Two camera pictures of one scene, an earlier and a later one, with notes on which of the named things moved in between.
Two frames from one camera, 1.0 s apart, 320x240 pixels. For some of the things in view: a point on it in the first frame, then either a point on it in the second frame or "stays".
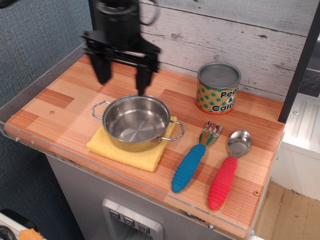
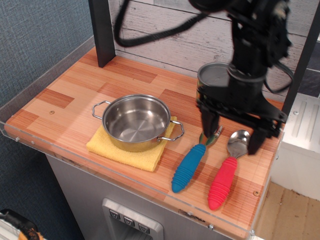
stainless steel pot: x=137 y=123 stays
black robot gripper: x=116 y=37 -> x=243 y=101
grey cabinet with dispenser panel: x=105 y=209 stays
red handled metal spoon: x=238 y=141 stays
